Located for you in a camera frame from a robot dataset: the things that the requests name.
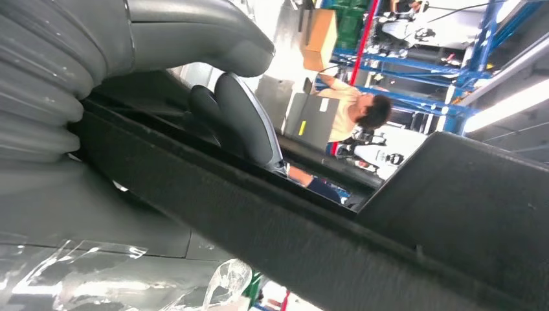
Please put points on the white and black machine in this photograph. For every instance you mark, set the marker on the white and black machine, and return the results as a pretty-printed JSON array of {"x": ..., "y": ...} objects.
[
  {"x": 369, "y": 154},
  {"x": 407, "y": 32}
]

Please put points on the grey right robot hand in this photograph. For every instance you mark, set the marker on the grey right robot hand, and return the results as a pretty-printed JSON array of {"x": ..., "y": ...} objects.
[{"x": 193, "y": 34}]

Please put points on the black device with yellow label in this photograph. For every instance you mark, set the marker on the black device with yellow label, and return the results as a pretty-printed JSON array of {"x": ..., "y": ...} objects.
[{"x": 313, "y": 124}]

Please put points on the blue steel shelf rack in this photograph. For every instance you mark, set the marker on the blue steel shelf rack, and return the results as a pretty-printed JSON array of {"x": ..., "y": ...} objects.
[{"x": 407, "y": 64}]

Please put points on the red barrier belt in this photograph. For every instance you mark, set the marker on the red barrier belt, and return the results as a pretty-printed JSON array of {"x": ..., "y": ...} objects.
[{"x": 364, "y": 43}]

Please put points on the cardboard box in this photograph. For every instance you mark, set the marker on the cardboard box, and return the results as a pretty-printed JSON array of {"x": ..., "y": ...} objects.
[{"x": 319, "y": 38}]

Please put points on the ceiling light strip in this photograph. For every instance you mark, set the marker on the ceiling light strip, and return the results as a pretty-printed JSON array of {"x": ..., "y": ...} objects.
[{"x": 506, "y": 107}]

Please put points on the green crate stack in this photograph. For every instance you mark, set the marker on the green crate stack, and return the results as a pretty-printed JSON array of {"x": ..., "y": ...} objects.
[{"x": 351, "y": 25}]

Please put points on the stamped sheet metal panel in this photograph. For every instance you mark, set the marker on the stamped sheet metal panel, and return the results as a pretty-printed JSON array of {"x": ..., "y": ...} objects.
[{"x": 274, "y": 103}]

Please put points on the person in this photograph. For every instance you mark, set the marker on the person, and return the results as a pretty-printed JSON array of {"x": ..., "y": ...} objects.
[
  {"x": 300, "y": 176},
  {"x": 343, "y": 116}
]

